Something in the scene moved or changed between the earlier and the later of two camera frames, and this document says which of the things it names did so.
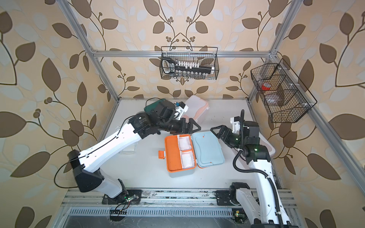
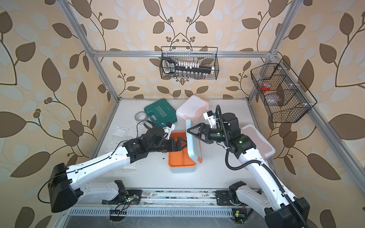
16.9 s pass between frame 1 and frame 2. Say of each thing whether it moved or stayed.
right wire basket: stayed
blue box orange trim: moved
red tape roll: stayed
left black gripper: moved
